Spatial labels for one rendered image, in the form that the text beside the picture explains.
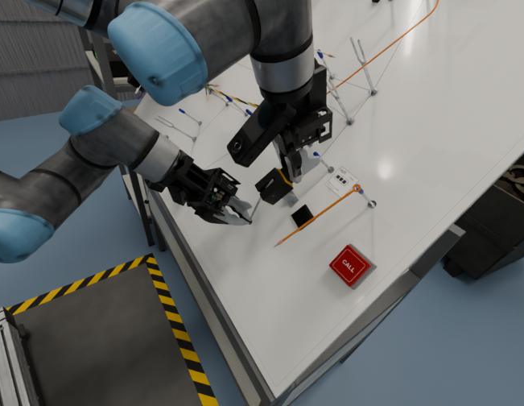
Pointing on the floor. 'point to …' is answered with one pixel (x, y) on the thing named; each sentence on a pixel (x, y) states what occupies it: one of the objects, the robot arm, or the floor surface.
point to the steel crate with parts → (496, 225)
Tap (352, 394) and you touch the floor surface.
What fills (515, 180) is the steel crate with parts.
